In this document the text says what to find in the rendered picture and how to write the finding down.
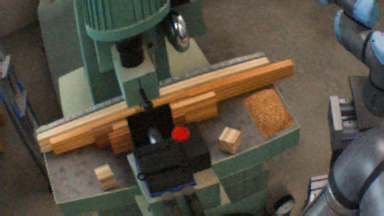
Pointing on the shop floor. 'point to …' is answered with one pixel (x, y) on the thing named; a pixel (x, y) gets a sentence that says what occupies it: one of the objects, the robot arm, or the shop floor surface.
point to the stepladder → (13, 104)
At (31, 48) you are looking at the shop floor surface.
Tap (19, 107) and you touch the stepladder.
